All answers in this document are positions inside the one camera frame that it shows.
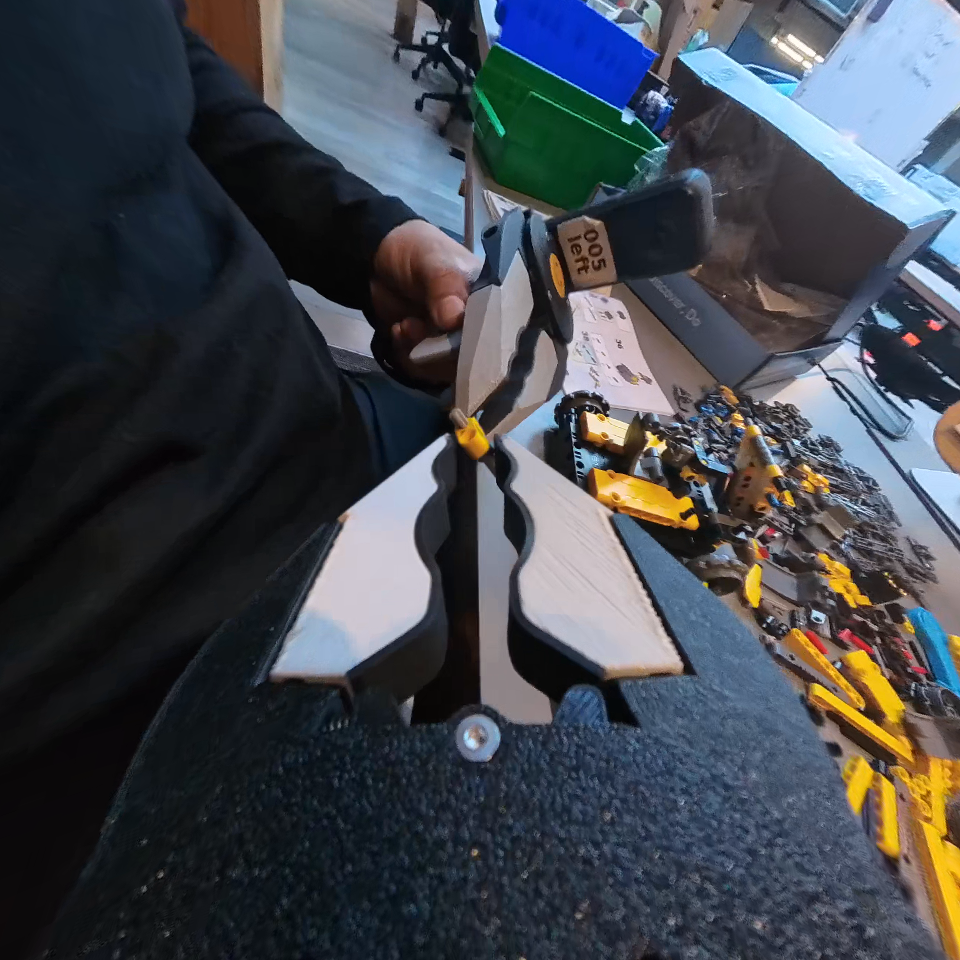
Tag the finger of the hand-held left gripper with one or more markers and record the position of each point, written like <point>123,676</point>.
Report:
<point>547,375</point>
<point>491,337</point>

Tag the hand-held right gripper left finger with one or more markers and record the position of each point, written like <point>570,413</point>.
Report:
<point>352,592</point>

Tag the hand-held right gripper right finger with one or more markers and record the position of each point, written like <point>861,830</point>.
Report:
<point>592,592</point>

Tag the yellow toy connector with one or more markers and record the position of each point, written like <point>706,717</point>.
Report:
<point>472,439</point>

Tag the person's left forearm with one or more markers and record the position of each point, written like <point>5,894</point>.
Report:
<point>300,187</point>

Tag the grey desk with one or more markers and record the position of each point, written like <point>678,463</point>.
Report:
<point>825,405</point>

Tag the person's left hand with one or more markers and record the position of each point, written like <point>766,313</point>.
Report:
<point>420,277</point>

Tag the instruction booklet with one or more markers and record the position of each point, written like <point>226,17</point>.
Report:
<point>615,360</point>

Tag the yellow toy vehicle model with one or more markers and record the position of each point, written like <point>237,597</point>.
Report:
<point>637,495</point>

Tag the green plastic bin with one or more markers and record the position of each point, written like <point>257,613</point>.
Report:
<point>570,142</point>

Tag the dark blue cardboard box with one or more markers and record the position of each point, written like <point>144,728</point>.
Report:
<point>787,135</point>

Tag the yellow curved toy panel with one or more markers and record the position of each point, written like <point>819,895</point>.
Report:
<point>752,585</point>

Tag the blue plastic bin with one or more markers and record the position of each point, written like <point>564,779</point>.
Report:
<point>577,45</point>

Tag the black wheeled chair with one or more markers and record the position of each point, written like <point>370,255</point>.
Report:
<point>442,67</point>

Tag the pile of loose toy pieces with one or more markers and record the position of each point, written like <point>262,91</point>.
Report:
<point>862,570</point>

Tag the black device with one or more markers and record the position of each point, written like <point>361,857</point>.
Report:
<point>915,360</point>

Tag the blue toy panel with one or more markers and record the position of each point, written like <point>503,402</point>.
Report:
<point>934,649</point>

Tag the white device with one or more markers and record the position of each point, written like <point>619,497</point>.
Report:
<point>937,499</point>

